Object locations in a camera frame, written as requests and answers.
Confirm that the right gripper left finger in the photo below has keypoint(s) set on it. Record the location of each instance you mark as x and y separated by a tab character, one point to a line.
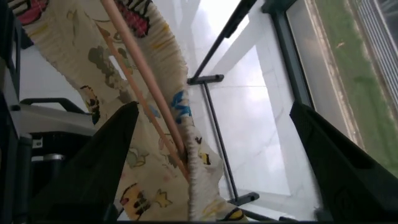
87	180

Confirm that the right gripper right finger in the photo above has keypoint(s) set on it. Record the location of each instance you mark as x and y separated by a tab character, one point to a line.
351	174

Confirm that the pink clothes hanger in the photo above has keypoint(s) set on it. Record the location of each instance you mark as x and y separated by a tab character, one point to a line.
145	71

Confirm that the cream printed shorts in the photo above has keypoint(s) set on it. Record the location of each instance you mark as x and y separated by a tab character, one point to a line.
77	37

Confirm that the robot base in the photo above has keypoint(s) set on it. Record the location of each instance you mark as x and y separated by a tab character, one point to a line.
56	124

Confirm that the black clothes rack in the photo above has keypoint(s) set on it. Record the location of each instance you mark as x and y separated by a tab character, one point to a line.
205	79

